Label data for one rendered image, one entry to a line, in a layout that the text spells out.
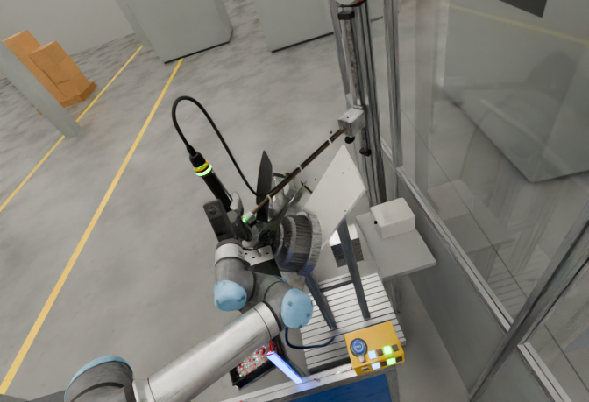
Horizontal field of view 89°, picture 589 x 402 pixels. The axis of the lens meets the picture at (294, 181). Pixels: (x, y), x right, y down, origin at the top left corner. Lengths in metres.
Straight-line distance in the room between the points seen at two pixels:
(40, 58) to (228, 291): 8.47
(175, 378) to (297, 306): 0.25
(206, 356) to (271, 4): 5.95
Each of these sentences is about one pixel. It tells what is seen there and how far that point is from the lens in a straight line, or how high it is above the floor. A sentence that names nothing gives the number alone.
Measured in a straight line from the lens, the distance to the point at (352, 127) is 1.23.
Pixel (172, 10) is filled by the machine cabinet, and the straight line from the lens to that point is 8.14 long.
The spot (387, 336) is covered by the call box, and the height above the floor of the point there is 1.07.
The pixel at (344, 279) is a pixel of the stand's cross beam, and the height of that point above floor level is 0.58.
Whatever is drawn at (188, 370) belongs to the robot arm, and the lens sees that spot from 0.66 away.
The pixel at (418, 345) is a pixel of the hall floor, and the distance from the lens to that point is 2.20.
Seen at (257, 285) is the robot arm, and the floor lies 1.46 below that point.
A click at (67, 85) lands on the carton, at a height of 0.41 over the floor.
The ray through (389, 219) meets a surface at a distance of 1.42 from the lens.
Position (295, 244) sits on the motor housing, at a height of 1.15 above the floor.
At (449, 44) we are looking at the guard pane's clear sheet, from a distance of 0.93.
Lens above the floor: 2.11
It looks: 42 degrees down
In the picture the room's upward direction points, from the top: 21 degrees counter-clockwise
